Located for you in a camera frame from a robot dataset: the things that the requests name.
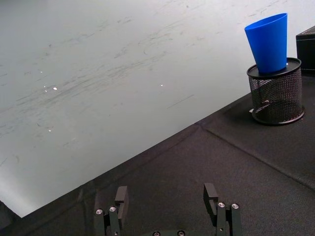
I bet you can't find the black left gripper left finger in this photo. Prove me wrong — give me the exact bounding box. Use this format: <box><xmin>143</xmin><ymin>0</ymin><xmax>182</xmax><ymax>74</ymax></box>
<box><xmin>94</xmin><ymin>186</ymin><xmax>129</xmax><ymax>236</ymax></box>

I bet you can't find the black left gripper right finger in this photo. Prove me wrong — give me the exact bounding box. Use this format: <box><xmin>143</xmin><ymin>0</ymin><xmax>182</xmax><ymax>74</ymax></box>
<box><xmin>203</xmin><ymin>183</ymin><xmax>243</xmax><ymax>236</ymax></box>

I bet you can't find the black table cloth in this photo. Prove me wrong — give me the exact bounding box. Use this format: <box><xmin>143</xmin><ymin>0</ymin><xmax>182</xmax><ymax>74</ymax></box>
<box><xmin>0</xmin><ymin>70</ymin><xmax>315</xmax><ymax>236</ymax></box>

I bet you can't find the black mesh pen holder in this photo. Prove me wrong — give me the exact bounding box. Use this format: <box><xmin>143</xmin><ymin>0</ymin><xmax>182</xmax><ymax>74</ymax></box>
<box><xmin>247</xmin><ymin>57</ymin><xmax>306</xmax><ymax>126</ymax></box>

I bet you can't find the blue plastic cup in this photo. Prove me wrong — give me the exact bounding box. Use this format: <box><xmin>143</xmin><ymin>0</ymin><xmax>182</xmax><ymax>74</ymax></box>
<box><xmin>244</xmin><ymin>13</ymin><xmax>288</xmax><ymax>74</ymax></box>

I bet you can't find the black leather tissue box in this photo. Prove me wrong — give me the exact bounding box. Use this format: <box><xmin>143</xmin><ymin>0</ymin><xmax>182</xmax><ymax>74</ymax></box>
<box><xmin>295</xmin><ymin>24</ymin><xmax>315</xmax><ymax>72</ymax></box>

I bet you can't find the pale grey wall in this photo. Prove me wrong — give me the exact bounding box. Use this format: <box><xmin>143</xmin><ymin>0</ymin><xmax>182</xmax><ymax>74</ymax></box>
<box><xmin>0</xmin><ymin>0</ymin><xmax>315</xmax><ymax>218</ymax></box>

